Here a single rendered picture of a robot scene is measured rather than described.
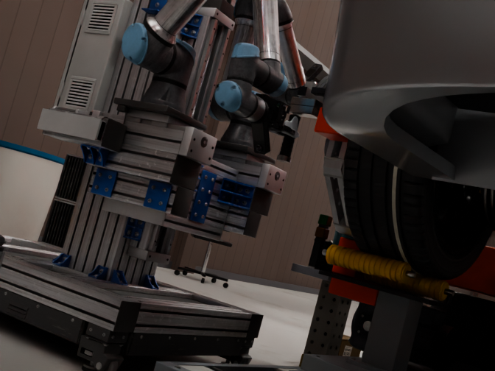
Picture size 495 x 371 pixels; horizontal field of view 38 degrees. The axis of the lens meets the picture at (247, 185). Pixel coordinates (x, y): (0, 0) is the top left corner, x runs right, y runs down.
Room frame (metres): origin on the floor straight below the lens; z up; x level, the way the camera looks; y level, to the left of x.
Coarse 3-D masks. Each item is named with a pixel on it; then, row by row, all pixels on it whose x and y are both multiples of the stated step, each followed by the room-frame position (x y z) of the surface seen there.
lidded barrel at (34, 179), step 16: (0, 144) 4.96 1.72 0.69; (16, 144) 4.96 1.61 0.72; (0, 160) 4.97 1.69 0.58; (16, 160) 4.96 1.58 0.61; (32, 160) 5.00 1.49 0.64; (48, 160) 5.06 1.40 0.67; (64, 160) 5.21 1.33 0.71; (0, 176) 4.97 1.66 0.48; (16, 176) 4.98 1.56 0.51; (32, 176) 5.02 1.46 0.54; (48, 176) 5.10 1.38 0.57; (0, 192) 4.97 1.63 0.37; (16, 192) 4.99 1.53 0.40; (32, 192) 5.05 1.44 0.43; (48, 192) 5.16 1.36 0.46; (0, 208) 4.98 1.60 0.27; (16, 208) 5.01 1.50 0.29; (32, 208) 5.08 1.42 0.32; (48, 208) 5.26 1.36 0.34; (0, 224) 4.99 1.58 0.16; (16, 224) 5.03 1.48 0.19; (32, 224) 5.12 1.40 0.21; (32, 240) 5.18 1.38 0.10
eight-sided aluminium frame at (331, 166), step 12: (336, 144) 1.99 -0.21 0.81; (324, 156) 1.99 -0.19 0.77; (336, 156) 1.99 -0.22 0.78; (324, 168) 1.99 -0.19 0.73; (336, 168) 1.96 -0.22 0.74; (336, 180) 2.03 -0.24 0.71; (336, 192) 2.05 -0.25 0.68; (336, 204) 2.05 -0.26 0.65; (336, 216) 2.08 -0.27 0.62; (336, 228) 2.11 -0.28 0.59; (348, 228) 2.07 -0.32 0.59
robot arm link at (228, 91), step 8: (232, 80) 1.93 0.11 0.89; (240, 80) 1.92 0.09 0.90; (224, 88) 1.92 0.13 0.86; (232, 88) 1.90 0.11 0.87; (240, 88) 1.91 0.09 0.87; (248, 88) 1.94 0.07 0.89; (216, 96) 1.93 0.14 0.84; (224, 96) 1.91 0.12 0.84; (232, 96) 1.90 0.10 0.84; (240, 96) 1.91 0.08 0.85; (248, 96) 1.94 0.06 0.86; (224, 104) 1.91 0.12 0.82; (232, 104) 1.91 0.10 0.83; (240, 104) 1.92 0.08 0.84; (248, 104) 1.95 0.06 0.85; (256, 104) 1.97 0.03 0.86; (232, 112) 1.96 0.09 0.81; (240, 112) 1.95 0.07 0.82; (248, 112) 1.97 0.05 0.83
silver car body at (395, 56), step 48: (384, 0) 1.16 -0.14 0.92; (432, 0) 1.08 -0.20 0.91; (480, 0) 1.02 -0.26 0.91; (336, 48) 1.30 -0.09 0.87; (384, 48) 1.16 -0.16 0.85; (432, 48) 1.09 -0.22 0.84; (480, 48) 1.03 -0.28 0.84; (336, 96) 1.27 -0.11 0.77; (384, 96) 1.18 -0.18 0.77; (432, 96) 1.12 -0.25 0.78; (480, 96) 1.48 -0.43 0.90; (384, 144) 1.43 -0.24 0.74; (432, 144) 1.63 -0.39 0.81; (480, 144) 1.59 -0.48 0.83
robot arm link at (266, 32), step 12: (264, 0) 2.08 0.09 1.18; (276, 0) 2.10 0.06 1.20; (264, 12) 2.07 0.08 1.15; (276, 12) 2.09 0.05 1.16; (264, 24) 2.06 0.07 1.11; (276, 24) 2.08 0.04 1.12; (264, 36) 2.06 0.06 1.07; (276, 36) 2.07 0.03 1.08; (264, 48) 2.05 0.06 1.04; (276, 48) 2.06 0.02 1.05; (264, 60) 2.04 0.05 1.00; (276, 60) 2.05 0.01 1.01; (276, 72) 2.03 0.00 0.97; (264, 84) 2.01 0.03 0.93; (276, 84) 2.04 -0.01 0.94; (276, 96) 2.09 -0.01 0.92
